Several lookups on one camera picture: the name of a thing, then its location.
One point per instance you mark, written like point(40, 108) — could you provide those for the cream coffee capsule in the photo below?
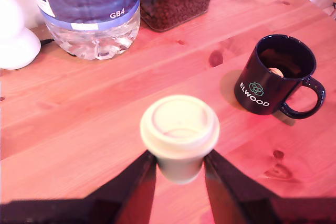
point(179, 129)

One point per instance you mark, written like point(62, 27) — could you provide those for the pale coffee capsule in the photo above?
point(276, 72)

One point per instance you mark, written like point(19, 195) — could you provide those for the clear jar of coffee beans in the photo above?
point(178, 3)

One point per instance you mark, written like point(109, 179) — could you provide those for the dark mug with white lettering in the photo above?
point(257, 90)

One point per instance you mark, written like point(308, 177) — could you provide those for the large clear water bottle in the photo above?
point(89, 6)

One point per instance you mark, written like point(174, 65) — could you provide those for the small white round camera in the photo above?
point(15, 45)

